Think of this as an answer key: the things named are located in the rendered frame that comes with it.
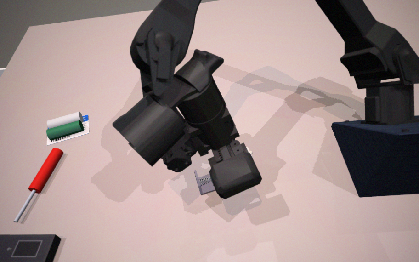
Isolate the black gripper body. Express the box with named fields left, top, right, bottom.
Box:
left=186, top=99, right=262, bottom=199

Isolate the red-handled screwdriver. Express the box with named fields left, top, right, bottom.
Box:
left=14, top=148, right=63, bottom=222

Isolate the grey battery holder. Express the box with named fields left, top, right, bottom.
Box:
left=194, top=170, right=216, bottom=195

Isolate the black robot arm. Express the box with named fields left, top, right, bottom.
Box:
left=113, top=0, right=419, bottom=172

